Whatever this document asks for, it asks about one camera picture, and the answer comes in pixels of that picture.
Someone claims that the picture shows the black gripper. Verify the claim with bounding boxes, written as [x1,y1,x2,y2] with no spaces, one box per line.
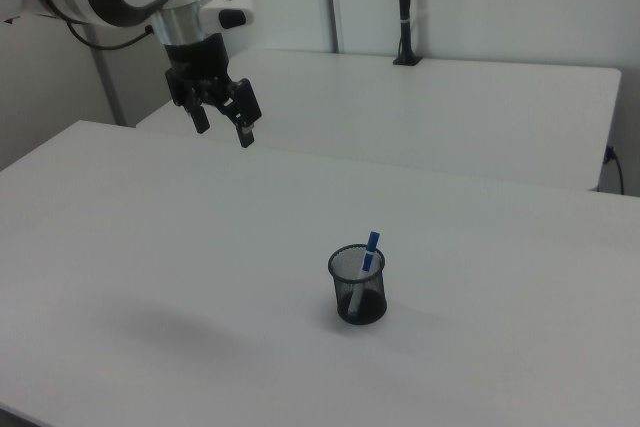
[164,32,264,149]

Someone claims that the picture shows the blue and white marker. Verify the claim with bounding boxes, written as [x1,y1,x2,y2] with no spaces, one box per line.
[347,231,382,318]

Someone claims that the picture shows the white desk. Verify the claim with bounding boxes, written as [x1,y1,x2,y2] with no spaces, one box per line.
[135,48,623,193]

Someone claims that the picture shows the black pole with clamp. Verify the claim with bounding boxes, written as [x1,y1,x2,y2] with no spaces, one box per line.
[391,0,423,67]

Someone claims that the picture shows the black mesh pen cup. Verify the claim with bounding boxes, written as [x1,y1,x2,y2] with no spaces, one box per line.
[327,244,389,325]

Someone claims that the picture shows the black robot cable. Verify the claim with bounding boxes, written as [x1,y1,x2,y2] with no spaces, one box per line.
[64,20,155,52]

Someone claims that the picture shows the black wall cable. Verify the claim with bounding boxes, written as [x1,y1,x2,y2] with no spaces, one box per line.
[605,145,627,195]

